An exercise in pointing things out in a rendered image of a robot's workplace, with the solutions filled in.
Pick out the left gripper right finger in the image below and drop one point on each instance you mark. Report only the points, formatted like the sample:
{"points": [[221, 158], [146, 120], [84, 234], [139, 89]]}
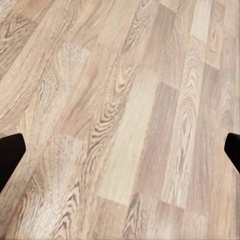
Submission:
{"points": [[232, 149]]}

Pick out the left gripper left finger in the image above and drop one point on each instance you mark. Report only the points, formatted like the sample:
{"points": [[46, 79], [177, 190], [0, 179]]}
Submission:
{"points": [[12, 149]]}

